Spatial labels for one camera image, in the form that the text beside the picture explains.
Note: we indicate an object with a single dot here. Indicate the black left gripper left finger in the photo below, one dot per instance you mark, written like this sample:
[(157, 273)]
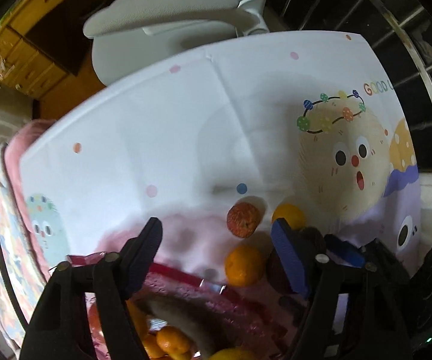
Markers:
[(59, 327)]

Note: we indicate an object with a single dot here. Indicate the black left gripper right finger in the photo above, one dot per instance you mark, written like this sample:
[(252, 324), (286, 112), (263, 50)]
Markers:
[(313, 275)]

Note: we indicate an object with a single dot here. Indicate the small yellow-orange tangerine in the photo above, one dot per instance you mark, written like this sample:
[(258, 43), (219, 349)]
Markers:
[(292, 214)]

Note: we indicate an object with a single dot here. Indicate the orange tangerine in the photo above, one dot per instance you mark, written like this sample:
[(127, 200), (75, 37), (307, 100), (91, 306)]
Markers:
[(244, 266)]

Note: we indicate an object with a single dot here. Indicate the red lychee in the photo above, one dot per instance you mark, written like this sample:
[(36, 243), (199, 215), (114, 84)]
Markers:
[(243, 219)]

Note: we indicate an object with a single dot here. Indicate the dark brown overripe banana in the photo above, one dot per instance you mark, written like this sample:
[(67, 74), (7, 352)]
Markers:
[(192, 319)]

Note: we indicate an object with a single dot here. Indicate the red apple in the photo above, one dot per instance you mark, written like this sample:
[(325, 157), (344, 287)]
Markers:
[(95, 323)]

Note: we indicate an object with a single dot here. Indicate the pastel patterned blanket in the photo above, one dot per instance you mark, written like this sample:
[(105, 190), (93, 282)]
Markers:
[(21, 263)]

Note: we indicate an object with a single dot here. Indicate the small tangerine far left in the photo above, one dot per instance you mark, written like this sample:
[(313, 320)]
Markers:
[(152, 348)]

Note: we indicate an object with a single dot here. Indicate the large orange with stem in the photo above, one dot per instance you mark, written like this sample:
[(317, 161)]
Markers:
[(173, 341)]

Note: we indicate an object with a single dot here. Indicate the yellow pear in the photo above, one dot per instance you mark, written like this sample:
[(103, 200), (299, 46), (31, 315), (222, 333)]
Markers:
[(233, 354)]

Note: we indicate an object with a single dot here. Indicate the cartoon printed tablecloth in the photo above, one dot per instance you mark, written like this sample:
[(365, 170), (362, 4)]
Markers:
[(307, 118)]

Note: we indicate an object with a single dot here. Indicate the metal window bars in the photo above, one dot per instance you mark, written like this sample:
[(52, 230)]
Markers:
[(399, 32)]

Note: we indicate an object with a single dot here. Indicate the grey office chair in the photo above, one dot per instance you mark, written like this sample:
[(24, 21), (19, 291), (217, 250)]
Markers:
[(130, 35)]

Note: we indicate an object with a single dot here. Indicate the wooden desk with drawers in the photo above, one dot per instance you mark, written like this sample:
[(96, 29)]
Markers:
[(42, 43)]

